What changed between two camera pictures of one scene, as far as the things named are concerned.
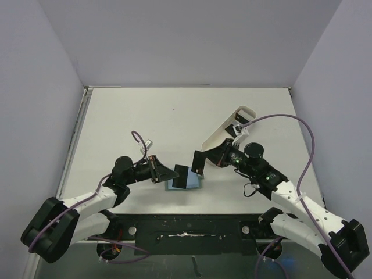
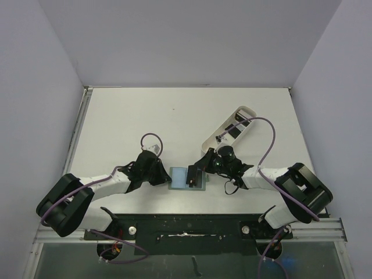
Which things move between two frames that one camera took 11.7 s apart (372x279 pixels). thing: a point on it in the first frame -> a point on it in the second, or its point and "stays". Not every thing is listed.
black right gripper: x=218 y=154 -> x=201 y=165
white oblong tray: x=220 y=133 stays
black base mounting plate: x=190 y=234 stays
